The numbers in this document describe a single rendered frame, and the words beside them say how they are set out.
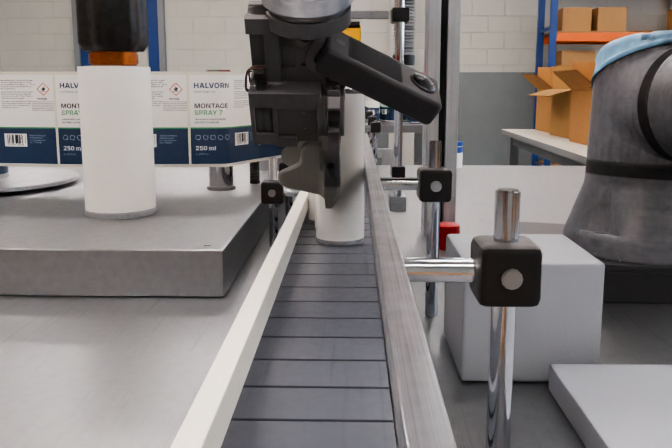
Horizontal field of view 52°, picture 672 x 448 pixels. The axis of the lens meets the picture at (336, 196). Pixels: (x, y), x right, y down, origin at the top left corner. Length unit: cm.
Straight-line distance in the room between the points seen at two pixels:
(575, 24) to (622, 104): 728
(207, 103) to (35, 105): 27
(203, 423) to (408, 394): 11
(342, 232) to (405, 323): 47
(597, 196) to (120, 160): 55
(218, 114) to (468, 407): 72
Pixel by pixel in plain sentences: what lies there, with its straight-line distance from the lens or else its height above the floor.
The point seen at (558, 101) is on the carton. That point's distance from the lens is 383.
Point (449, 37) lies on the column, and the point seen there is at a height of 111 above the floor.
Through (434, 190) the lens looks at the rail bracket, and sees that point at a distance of 62.
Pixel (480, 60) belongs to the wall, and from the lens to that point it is 857.
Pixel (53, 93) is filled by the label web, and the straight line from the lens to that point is 116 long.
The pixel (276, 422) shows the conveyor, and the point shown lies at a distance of 36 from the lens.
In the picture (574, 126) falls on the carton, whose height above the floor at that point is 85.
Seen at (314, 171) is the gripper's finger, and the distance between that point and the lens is 65.
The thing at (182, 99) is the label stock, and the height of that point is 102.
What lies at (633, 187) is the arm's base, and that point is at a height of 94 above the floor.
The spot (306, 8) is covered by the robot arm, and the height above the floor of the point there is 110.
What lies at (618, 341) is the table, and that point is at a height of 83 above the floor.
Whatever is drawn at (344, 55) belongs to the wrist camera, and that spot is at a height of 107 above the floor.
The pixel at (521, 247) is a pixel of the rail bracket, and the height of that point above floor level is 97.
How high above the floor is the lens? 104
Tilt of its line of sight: 9 degrees down
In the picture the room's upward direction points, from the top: straight up
